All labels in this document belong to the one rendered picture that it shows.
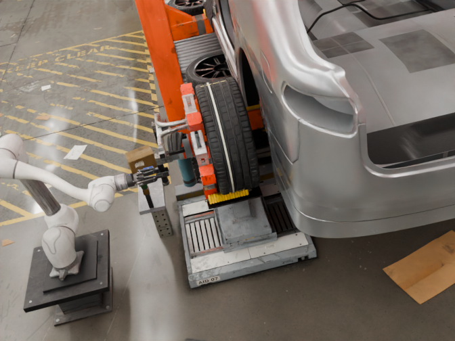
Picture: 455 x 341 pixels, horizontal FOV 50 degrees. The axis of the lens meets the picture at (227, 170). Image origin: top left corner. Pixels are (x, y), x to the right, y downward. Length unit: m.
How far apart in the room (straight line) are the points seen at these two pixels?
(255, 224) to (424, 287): 1.06
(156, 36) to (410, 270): 2.08
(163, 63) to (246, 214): 1.10
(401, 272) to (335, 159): 1.42
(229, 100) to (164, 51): 0.68
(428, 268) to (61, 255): 2.18
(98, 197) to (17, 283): 1.36
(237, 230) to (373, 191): 1.35
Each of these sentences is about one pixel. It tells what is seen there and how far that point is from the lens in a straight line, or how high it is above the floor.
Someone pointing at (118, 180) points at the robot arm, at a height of 0.86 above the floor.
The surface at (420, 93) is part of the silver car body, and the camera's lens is 2.91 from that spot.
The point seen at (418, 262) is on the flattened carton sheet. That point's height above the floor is 0.01.
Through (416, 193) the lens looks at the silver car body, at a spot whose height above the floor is 1.07.
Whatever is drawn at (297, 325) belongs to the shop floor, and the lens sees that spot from 2.92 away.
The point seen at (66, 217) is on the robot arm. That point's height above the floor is 0.56.
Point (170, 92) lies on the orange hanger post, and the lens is 3.21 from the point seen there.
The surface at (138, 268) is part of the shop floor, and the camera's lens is 3.41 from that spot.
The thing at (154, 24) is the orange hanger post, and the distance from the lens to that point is 3.03.
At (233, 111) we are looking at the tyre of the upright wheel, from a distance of 2.55.
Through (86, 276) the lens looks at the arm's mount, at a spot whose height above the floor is 0.31.
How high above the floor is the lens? 2.43
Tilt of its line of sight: 38 degrees down
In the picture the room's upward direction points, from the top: 12 degrees counter-clockwise
